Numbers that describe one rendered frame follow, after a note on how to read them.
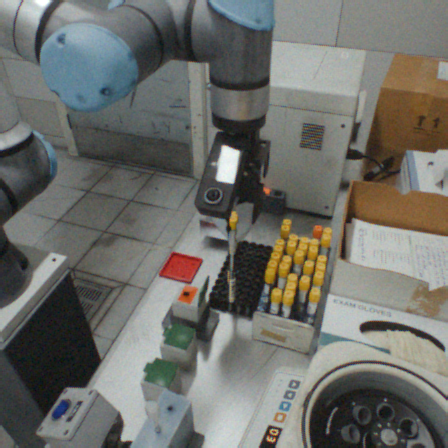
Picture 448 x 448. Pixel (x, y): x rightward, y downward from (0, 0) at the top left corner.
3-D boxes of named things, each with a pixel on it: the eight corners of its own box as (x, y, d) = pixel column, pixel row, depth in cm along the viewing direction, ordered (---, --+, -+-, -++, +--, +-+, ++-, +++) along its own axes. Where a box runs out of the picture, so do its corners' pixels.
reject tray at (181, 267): (172, 253, 87) (172, 251, 86) (202, 261, 85) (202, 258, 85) (158, 276, 82) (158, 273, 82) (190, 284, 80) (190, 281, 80)
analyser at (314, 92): (251, 143, 123) (256, 38, 103) (345, 159, 116) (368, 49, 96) (217, 202, 101) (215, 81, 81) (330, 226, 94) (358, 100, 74)
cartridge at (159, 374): (155, 377, 65) (150, 354, 61) (183, 386, 64) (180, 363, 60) (144, 400, 62) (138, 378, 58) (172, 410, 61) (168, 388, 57)
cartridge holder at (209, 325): (174, 304, 77) (172, 292, 74) (219, 317, 74) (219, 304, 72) (161, 327, 73) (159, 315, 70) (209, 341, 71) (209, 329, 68)
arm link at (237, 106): (262, 94, 47) (195, 86, 49) (260, 130, 50) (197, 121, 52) (276, 72, 52) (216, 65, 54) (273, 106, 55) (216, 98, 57)
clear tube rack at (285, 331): (278, 259, 86) (281, 233, 81) (326, 270, 83) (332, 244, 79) (251, 338, 71) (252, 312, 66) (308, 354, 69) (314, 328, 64)
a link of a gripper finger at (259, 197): (265, 220, 62) (266, 171, 56) (262, 227, 61) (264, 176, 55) (234, 215, 63) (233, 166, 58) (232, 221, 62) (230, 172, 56)
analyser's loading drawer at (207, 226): (229, 183, 103) (230, 165, 100) (255, 187, 102) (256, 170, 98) (200, 234, 89) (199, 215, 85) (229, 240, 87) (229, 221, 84)
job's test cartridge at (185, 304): (183, 305, 75) (180, 282, 71) (207, 312, 74) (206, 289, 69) (174, 323, 72) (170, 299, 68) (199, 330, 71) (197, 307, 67)
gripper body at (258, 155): (270, 174, 64) (276, 100, 56) (256, 207, 58) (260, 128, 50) (223, 166, 66) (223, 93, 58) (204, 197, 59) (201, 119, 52)
